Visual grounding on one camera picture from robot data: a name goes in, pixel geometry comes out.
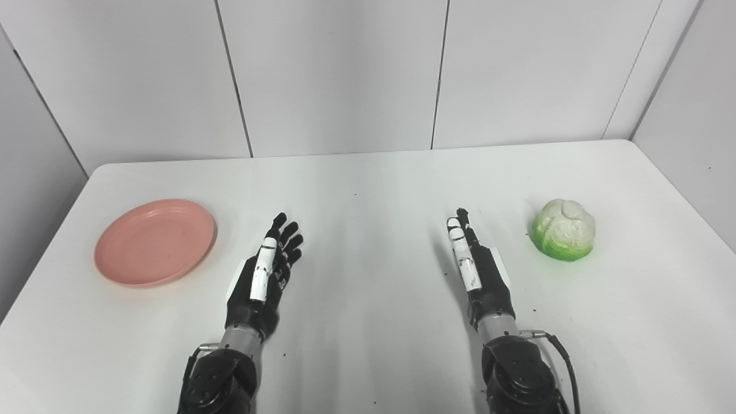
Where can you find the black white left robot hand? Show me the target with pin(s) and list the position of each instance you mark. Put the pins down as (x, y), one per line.
(253, 305)

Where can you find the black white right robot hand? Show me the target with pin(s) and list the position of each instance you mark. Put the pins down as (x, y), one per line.
(489, 287)

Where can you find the green white toy cabbage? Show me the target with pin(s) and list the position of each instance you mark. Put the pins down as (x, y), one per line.
(564, 231)

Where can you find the pink round plate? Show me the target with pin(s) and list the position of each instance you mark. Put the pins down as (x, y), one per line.
(154, 242)

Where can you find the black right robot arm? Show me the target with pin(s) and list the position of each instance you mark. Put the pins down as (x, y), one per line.
(520, 374)

